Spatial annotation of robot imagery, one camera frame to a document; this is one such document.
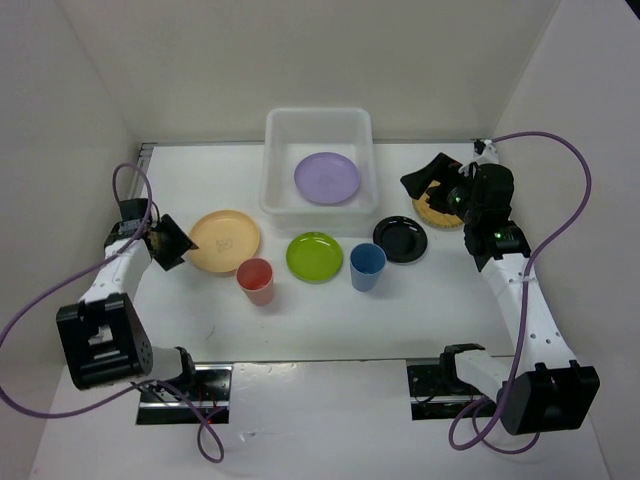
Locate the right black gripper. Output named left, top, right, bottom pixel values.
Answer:
left=400, top=152, right=480, bottom=224

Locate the orange plastic plate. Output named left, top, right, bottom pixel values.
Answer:
left=189, top=210, right=261, bottom=274

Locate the purple plastic plate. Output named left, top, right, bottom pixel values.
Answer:
left=294, top=152, right=360, bottom=205

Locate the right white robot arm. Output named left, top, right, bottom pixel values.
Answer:
left=401, top=153, right=600, bottom=435

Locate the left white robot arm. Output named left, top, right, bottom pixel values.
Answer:
left=56, top=198, right=200, bottom=400

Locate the clear plastic bin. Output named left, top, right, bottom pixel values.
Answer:
left=259, top=108, right=380, bottom=237

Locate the round woven bamboo coaster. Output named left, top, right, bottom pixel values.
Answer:
left=412, top=193, right=464, bottom=230

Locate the black plastic plate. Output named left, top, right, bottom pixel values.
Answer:
left=372, top=216, right=428, bottom=264

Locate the red plastic cup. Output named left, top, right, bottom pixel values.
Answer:
left=236, top=258, right=274, bottom=306

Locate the blue plastic cup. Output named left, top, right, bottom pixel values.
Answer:
left=349, top=243, right=387, bottom=292

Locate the green plastic plate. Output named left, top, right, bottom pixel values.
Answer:
left=285, top=232, right=344, bottom=283

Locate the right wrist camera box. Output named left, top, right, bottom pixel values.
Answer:
left=473, top=139, right=499, bottom=163

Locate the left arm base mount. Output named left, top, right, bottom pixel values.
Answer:
left=136, top=363, right=233, bottom=426

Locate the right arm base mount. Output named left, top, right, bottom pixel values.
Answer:
left=406, top=359, right=481, bottom=421

